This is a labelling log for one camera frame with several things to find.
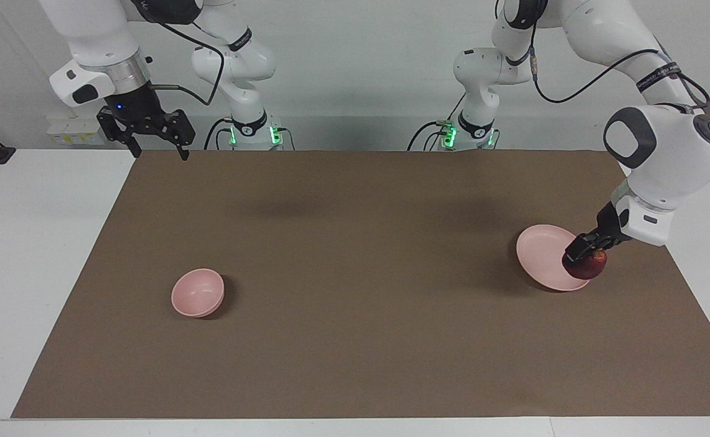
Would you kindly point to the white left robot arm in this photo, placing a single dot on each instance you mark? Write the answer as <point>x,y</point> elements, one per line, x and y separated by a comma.
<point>670,158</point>

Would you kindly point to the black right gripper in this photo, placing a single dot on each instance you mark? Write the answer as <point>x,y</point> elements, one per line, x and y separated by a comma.
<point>136,106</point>

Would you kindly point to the dark red apple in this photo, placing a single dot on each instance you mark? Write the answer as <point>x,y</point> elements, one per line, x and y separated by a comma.
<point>588,267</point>

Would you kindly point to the brown table mat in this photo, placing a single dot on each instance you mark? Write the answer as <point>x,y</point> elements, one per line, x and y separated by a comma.
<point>355,273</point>

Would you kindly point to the pink bowl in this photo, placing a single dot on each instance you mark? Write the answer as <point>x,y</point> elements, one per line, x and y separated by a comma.
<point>194,294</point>

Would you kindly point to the pink plate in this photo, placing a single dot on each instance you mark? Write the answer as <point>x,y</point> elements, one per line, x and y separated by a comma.
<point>543,249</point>

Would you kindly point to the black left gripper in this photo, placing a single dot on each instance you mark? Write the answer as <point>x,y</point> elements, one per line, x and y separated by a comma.
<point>607,224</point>

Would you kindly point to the white wall socket box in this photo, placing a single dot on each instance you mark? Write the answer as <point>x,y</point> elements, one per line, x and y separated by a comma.
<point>73,133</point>

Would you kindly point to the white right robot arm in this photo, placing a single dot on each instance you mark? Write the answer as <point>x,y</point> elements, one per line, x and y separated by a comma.
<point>100,30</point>

